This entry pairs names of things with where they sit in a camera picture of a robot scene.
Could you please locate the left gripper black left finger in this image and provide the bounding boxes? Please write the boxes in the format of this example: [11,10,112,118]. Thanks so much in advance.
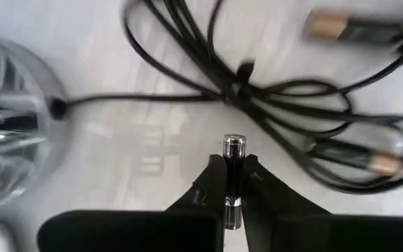
[36,154,227,252]

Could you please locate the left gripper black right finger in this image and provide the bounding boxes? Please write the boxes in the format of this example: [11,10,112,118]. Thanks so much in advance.
[241,154,403,252]

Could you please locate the black silver-ended battery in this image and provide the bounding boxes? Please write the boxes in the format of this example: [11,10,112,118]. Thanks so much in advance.
[222,134,247,230]

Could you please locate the black copper-top battery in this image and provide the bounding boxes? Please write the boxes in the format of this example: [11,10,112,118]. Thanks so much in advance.
[311,139,403,176]
[306,9,403,46]

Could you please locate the chrome lamp socket base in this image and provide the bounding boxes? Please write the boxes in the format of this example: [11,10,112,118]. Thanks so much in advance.
[0,33,73,211]

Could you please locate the black lamp cord with switch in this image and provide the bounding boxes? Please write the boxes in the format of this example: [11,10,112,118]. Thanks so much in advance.
[49,0,403,195]

